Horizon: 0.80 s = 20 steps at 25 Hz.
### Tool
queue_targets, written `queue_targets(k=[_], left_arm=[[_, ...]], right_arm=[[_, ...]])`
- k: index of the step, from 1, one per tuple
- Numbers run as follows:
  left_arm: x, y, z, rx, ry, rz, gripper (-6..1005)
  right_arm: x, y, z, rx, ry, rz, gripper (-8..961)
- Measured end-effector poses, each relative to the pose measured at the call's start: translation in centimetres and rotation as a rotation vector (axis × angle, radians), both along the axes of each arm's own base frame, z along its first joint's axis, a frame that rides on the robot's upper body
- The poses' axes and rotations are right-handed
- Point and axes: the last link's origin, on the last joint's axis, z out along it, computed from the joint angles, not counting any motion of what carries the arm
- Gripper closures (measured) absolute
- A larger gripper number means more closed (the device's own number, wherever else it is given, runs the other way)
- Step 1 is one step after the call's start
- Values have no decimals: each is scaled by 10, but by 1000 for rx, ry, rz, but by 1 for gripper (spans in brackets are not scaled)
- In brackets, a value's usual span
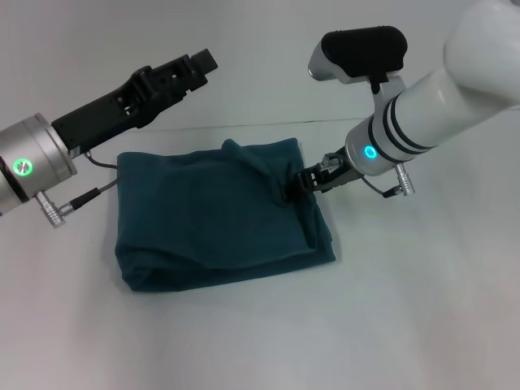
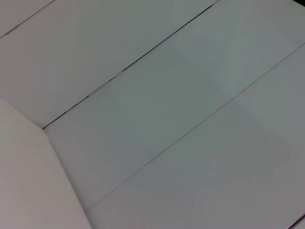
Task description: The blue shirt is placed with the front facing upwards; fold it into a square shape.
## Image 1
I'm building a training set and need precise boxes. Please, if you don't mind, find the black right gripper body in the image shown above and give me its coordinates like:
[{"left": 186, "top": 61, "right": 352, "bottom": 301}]
[{"left": 311, "top": 153, "right": 362, "bottom": 195}]

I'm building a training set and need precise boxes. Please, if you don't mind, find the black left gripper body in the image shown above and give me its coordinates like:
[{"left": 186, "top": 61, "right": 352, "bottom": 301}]
[{"left": 50, "top": 67, "right": 158, "bottom": 150}]

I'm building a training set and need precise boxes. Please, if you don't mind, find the teal t-shirt with FREE print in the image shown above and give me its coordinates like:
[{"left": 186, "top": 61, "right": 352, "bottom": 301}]
[{"left": 114, "top": 136, "right": 337, "bottom": 293}]

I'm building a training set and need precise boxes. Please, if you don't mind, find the grey right gripper cable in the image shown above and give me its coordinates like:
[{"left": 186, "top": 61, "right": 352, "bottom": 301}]
[{"left": 318, "top": 150, "right": 416, "bottom": 200}]

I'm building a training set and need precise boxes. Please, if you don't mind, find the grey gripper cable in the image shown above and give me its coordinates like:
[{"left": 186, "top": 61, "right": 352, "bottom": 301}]
[
  {"left": 318, "top": 150, "right": 416, "bottom": 200},
  {"left": 36, "top": 149, "right": 124, "bottom": 229}
]

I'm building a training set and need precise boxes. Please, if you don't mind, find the grey left gripper cable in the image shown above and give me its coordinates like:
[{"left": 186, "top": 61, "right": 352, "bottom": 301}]
[{"left": 36, "top": 149, "right": 124, "bottom": 229}]

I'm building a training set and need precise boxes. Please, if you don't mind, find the silver camera mount bracket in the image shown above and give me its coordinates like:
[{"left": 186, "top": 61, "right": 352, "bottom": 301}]
[{"left": 370, "top": 75, "right": 408, "bottom": 111}]

